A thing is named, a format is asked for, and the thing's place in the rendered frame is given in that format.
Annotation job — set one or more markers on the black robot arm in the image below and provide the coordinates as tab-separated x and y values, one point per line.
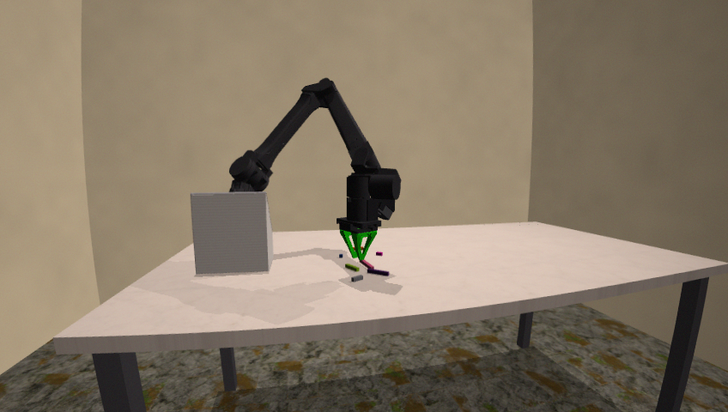
382	184

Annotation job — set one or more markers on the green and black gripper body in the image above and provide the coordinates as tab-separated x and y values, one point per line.
357	217

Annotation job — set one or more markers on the dark purple rod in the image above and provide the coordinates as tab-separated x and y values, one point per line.
378	272

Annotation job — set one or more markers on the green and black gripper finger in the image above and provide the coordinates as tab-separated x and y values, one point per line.
345	236
357	242

